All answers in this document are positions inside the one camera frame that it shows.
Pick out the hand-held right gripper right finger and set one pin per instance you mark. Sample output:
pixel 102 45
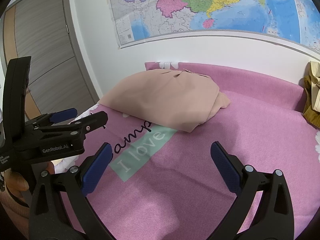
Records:
pixel 225 167

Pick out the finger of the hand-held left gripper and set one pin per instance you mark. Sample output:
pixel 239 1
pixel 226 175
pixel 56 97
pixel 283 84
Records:
pixel 95 121
pixel 62 115

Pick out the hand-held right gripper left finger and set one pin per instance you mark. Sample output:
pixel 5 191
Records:
pixel 97 172

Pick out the pink jacket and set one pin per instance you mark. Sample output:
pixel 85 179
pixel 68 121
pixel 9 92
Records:
pixel 162 97

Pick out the person's left hand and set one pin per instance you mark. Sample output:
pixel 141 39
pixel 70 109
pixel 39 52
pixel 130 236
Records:
pixel 15 182

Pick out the pink flowered bed sheet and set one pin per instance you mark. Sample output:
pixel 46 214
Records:
pixel 200 167

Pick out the grey wooden door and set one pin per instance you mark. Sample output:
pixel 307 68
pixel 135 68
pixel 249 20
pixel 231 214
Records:
pixel 45 42

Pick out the olive brown garment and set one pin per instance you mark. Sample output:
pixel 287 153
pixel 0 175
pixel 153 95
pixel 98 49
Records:
pixel 311 118

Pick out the cream garment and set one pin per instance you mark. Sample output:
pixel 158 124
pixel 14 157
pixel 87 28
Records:
pixel 315 80

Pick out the colourful wall map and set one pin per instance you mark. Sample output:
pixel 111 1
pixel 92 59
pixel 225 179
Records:
pixel 200 5

